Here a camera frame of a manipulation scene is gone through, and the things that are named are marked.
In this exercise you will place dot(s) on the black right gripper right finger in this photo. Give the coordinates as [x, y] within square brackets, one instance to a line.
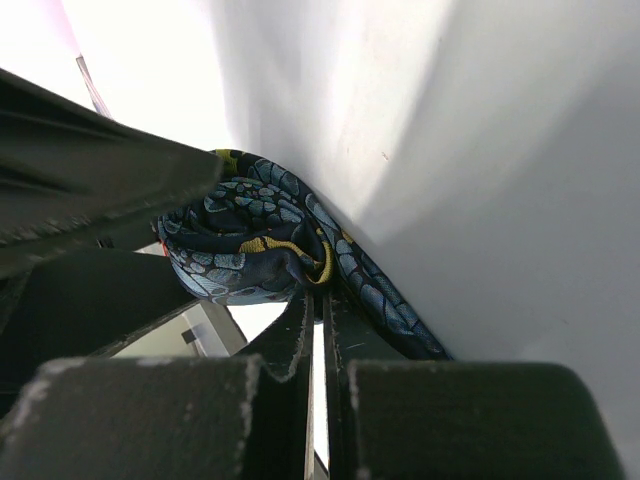
[390, 417]

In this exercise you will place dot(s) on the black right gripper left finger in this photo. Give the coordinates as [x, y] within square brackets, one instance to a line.
[245, 416]

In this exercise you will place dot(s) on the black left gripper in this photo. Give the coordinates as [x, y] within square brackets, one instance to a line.
[79, 193]

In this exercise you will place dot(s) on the blue yellow patterned tie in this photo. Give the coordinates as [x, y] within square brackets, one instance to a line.
[261, 235]

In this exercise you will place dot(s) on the aluminium frame rail left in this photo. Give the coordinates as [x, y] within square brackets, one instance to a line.
[96, 99]

